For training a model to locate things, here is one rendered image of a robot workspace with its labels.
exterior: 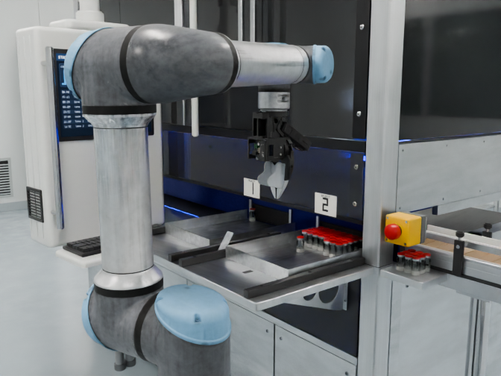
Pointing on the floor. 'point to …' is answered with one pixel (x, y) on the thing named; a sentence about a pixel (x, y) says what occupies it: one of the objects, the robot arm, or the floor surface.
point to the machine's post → (380, 180)
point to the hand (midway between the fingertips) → (279, 192)
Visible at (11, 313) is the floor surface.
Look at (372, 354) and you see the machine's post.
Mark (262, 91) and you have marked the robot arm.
